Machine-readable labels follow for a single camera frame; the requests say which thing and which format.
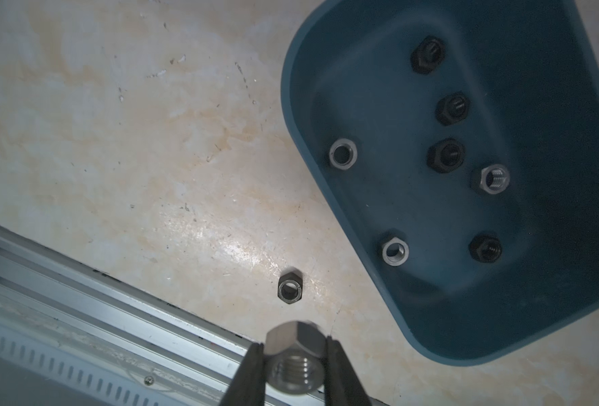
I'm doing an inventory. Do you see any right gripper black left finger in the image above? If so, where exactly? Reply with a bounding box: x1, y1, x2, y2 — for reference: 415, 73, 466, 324
219, 343, 266, 406

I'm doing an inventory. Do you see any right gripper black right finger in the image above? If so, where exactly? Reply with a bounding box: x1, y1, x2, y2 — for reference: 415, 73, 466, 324
324, 337, 372, 406

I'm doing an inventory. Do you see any black nut cluster bottom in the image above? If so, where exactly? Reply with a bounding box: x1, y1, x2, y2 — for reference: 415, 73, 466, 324
277, 271, 304, 305

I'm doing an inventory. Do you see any black nut cluster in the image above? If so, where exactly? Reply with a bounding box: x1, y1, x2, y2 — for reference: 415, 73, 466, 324
468, 233, 503, 263
277, 271, 304, 305

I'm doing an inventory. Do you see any black nut cluster top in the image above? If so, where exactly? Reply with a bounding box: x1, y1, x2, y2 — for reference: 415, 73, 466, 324
468, 233, 503, 263

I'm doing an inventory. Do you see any teal plastic storage box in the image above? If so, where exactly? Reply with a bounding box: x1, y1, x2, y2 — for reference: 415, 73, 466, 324
281, 1, 599, 366

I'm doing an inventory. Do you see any aluminium front rail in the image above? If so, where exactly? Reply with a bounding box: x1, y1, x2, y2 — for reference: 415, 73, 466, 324
0, 212, 387, 406

